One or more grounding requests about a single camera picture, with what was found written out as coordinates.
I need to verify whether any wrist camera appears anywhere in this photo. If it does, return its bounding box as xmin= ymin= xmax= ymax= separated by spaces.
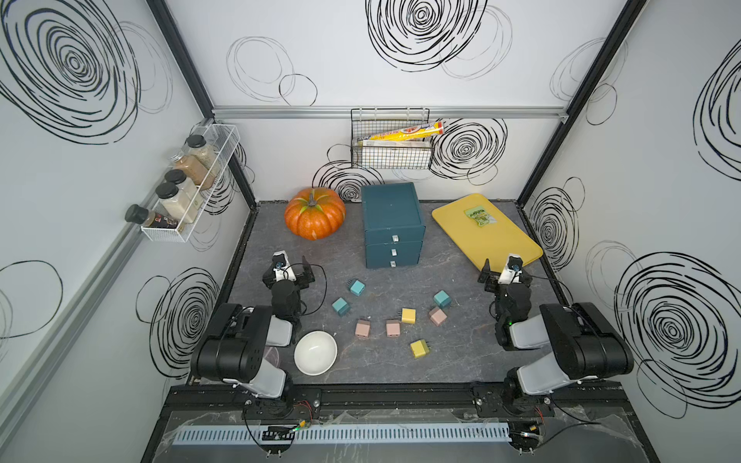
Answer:
xmin=272 ymin=251 xmax=296 ymax=282
xmin=498 ymin=254 xmax=524 ymax=285

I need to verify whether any white spice jar near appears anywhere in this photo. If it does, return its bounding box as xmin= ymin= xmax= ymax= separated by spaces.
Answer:
xmin=156 ymin=181 xmax=198 ymax=224

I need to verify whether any brown spice jar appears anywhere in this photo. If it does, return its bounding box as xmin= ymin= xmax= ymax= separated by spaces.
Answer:
xmin=171 ymin=150 xmax=216 ymax=190

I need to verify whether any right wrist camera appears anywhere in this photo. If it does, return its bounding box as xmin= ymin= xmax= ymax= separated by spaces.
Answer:
xmin=498 ymin=254 xmax=524 ymax=285

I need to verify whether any yellow tube package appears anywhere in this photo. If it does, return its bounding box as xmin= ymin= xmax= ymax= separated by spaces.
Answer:
xmin=363 ymin=122 xmax=444 ymax=142

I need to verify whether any white spice jar middle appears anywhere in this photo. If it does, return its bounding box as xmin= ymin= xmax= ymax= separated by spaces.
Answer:
xmin=164 ymin=169 xmax=204 ymax=210

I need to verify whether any black wire basket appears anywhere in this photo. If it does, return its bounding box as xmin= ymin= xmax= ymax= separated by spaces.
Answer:
xmin=350 ymin=107 xmax=432 ymax=170

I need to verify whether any yellow plug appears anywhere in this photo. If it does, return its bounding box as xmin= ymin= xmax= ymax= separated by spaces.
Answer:
xmin=410 ymin=340 xmax=430 ymax=359
xmin=401 ymin=308 xmax=417 ymax=324

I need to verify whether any orange pumpkin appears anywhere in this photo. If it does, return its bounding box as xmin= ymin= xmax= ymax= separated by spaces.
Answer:
xmin=284 ymin=187 xmax=347 ymax=241

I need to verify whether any clear acrylic spice shelf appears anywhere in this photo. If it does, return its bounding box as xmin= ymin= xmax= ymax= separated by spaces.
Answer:
xmin=140 ymin=123 xmax=240 ymax=243

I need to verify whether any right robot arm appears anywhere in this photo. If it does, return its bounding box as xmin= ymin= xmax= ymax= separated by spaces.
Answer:
xmin=478 ymin=255 xmax=635 ymax=415

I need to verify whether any dark spice jar lying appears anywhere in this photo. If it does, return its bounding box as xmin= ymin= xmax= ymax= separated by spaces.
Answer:
xmin=125 ymin=204 xmax=179 ymax=230

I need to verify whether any pink plug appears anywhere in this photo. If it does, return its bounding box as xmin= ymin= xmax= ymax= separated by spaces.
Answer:
xmin=428 ymin=307 xmax=448 ymax=326
xmin=355 ymin=320 xmax=372 ymax=340
xmin=385 ymin=319 xmax=401 ymax=338

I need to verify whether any teal drawer cabinet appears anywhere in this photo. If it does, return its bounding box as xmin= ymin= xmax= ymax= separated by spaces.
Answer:
xmin=361 ymin=182 xmax=426 ymax=269

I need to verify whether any grey slotted cable duct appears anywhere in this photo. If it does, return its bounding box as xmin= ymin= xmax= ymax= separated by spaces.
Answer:
xmin=172 ymin=422 xmax=511 ymax=446

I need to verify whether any white bowl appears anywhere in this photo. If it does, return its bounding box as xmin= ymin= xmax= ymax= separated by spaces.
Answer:
xmin=293 ymin=331 xmax=338 ymax=376

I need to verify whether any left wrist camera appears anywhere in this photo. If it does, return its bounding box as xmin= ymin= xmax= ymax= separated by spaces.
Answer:
xmin=272 ymin=251 xmax=296 ymax=282

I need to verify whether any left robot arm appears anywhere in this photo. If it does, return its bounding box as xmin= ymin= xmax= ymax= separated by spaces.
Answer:
xmin=190 ymin=256 xmax=316 ymax=418

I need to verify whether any spice jar far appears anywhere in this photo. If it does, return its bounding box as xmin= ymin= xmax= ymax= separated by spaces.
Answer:
xmin=185 ymin=134 xmax=218 ymax=170

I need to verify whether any yellow cutting board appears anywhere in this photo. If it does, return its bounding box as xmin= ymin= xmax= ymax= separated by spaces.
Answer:
xmin=431 ymin=193 xmax=543 ymax=271

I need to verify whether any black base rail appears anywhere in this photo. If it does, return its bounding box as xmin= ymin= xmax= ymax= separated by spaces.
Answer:
xmin=160 ymin=381 xmax=627 ymax=421

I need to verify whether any teal plug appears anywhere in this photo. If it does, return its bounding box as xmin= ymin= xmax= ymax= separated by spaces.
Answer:
xmin=332 ymin=297 xmax=350 ymax=316
xmin=349 ymin=279 xmax=366 ymax=296
xmin=433 ymin=291 xmax=453 ymax=309

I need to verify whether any white spice jar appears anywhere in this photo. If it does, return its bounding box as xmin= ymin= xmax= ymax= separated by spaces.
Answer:
xmin=164 ymin=169 xmax=204 ymax=210
xmin=156 ymin=181 xmax=198 ymax=224

